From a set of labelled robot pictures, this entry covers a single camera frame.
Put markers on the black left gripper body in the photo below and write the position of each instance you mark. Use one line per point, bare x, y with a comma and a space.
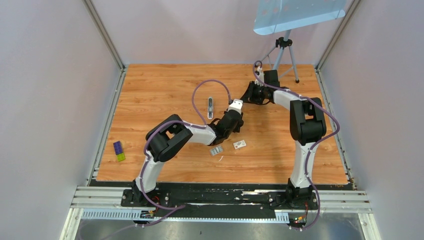
236, 118

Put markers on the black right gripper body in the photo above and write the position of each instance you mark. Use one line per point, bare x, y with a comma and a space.
250, 93

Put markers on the white staple box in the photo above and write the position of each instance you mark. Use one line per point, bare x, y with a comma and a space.
239, 144

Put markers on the grey white stapler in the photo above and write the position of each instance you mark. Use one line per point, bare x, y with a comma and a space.
210, 108

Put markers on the grey staple strips tray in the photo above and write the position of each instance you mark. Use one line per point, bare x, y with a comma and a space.
216, 150

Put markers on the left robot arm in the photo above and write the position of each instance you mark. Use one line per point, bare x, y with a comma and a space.
169, 137

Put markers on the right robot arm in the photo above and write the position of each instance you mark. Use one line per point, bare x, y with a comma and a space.
307, 127

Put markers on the light blue perforated panel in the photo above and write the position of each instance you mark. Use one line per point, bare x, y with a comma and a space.
274, 16

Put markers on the green toy brick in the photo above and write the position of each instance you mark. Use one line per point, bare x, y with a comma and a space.
120, 157

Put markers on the purple toy brick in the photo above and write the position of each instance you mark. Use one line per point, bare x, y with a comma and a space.
118, 149

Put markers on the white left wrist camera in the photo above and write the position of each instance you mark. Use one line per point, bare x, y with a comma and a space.
236, 105

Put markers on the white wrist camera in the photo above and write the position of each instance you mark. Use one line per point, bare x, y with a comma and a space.
236, 105
259, 76

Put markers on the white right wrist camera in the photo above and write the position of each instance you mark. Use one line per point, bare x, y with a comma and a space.
259, 76

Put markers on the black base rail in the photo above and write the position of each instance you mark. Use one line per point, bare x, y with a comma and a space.
223, 201

